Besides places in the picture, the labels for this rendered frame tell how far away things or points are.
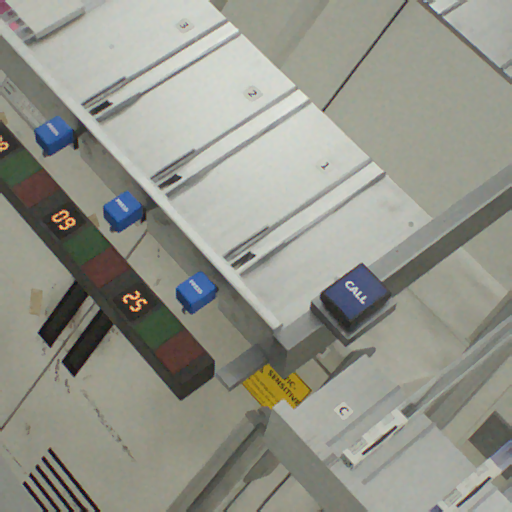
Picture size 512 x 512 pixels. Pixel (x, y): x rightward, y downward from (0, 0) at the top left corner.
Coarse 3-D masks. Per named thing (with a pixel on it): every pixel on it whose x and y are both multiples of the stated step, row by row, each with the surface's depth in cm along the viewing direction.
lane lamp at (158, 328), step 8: (160, 312) 118; (168, 312) 118; (144, 320) 118; (152, 320) 118; (160, 320) 118; (168, 320) 118; (176, 320) 118; (136, 328) 118; (144, 328) 118; (152, 328) 118; (160, 328) 118; (168, 328) 118; (176, 328) 118; (144, 336) 117; (152, 336) 117; (160, 336) 117; (168, 336) 117; (152, 344) 117; (160, 344) 117
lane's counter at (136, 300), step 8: (128, 288) 120; (136, 288) 120; (144, 288) 120; (120, 296) 119; (128, 296) 119; (136, 296) 119; (144, 296) 119; (152, 296) 119; (120, 304) 119; (128, 304) 119; (136, 304) 119; (144, 304) 119; (152, 304) 119; (128, 312) 118; (136, 312) 118; (144, 312) 118
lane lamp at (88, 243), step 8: (80, 232) 122; (88, 232) 122; (96, 232) 122; (72, 240) 122; (80, 240) 122; (88, 240) 122; (96, 240) 122; (104, 240) 122; (64, 248) 121; (72, 248) 121; (80, 248) 121; (88, 248) 121; (96, 248) 121; (104, 248) 122; (72, 256) 121; (80, 256) 121; (88, 256) 121; (80, 264) 121
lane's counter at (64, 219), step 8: (56, 208) 123; (64, 208) 124; (72, 208) 124; (48, 216) 123; (56, 216) 123; (64, 216) 123; (72, 216) 123; (80, 216) 123; (48, 224) 123; (56, 224) 123; (64, 224) 123; (72, 224) 123; (80, 224) 123; (56, 232) 122; (64, 232) 122
